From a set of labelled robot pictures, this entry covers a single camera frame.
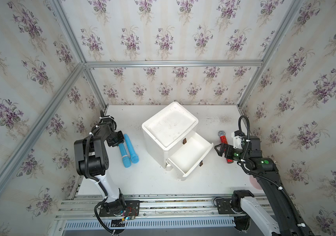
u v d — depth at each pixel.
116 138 0.82
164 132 0.75
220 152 0.70
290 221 0.40
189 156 0.85
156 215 0.72
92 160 0.49
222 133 0.98
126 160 0.85
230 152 0.68
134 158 0.87
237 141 0.69
